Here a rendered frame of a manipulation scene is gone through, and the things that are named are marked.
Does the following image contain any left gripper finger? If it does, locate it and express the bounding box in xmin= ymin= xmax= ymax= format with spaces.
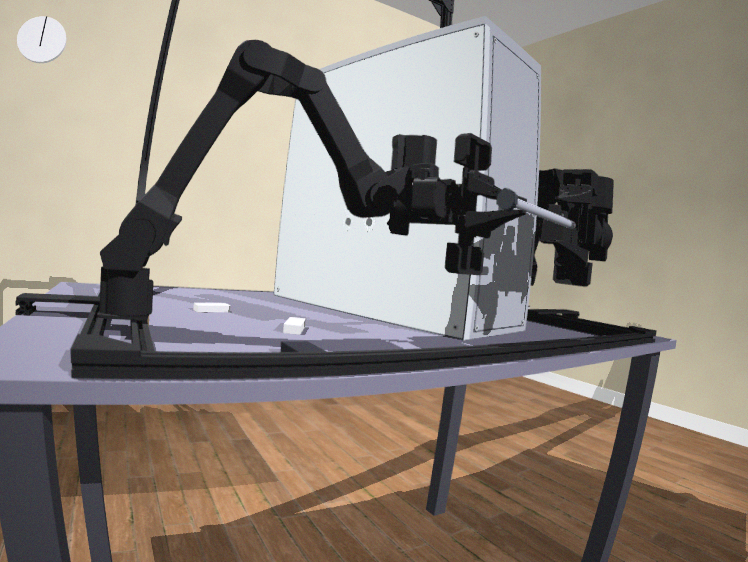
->
xmin=552 ymin=240 xmax=589 ymax=269
xmin=555 ymin=185 xmax=593 ymax=204

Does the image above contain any light grey panel with holes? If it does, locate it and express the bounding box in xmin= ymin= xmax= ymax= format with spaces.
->
xmin=274 ymin=24 xmax=490 ymax=340

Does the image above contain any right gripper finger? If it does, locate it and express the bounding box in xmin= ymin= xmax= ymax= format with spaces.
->
xmin=468 ymin=170 xmax=502 ymax=200
xmin=465 ymin=209 xmax=526 ymax=238

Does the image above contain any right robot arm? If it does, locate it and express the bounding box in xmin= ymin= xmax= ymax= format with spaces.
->
xmin=97 ymin=39 xmax=456 ymax=321

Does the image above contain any light grey metal rod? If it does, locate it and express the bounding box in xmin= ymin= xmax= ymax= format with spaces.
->
xmin=496 ymin=188 xmax=576 ymax=229

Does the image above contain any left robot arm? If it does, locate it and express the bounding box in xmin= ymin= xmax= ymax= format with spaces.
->
xmin=531 ymin=168 xmax=614 ymax=286

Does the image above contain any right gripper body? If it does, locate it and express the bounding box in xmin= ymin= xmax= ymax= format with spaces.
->
xmin=419 ymin=133 xmax=492 ymax=276

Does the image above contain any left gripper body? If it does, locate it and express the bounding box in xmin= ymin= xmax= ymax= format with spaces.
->
xmin=553 ymin=169 xmax=606 ymax=287

